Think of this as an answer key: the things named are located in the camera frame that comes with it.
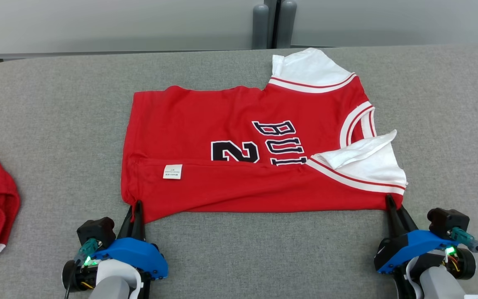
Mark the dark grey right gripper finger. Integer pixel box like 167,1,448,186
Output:
397,204,419,236
384,194,406,239

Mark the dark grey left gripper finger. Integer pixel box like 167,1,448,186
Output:
134,200,146,242
117,206,137,240

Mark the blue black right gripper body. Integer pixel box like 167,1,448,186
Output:
373,230,477,299

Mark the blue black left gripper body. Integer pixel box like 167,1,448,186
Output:
61,237,169,299

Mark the red white basketball jersey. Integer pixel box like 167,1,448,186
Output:
120,47,408,225

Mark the grey fabric upholstered surface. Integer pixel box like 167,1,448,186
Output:
0,44,478,299

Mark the grey rounded partition foot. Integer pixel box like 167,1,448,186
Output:
252,4,270,50
276,0,298,49

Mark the black left cable teal plug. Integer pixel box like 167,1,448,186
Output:
63,238,101,299

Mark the black cable teal plug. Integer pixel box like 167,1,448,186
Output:
448,227,478,297
63,238,101,299

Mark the black right cable teal plug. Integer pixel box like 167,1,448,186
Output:
448,227,478,297

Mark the grey partition frame post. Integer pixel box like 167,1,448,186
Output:
263,0,284,49

